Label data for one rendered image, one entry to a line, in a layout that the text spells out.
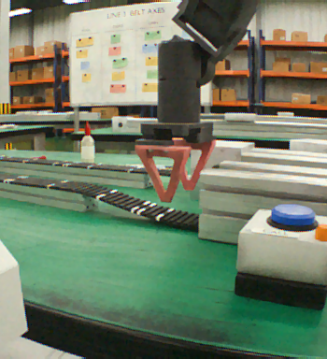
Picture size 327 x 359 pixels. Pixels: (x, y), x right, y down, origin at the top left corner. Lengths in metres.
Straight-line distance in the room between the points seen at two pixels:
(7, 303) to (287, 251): 0.21
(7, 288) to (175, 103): 0.31
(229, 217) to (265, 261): 0.15
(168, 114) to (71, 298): 0.26
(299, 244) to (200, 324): 0.10
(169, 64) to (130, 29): 3.29
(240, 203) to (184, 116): 0.13
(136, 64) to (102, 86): 0.43
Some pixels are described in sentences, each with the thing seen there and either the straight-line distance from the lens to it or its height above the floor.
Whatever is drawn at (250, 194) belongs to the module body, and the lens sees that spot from 0.44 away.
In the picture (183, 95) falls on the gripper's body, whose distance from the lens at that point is 0.47.
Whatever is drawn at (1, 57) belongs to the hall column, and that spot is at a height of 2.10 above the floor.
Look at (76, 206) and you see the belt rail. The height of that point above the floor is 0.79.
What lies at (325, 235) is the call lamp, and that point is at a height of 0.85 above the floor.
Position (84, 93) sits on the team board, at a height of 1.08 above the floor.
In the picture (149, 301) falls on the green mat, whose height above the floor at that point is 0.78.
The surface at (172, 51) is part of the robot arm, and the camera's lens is 0.48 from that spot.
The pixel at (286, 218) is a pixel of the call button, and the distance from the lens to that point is 0.32.
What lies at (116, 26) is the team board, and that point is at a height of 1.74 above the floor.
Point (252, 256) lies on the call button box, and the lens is 0.32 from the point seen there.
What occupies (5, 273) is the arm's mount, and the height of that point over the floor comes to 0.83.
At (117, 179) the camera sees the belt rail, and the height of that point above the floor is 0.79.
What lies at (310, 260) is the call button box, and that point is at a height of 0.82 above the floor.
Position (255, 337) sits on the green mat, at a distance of 0.28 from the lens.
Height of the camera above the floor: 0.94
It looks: 12 degrees down
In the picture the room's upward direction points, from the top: straight up
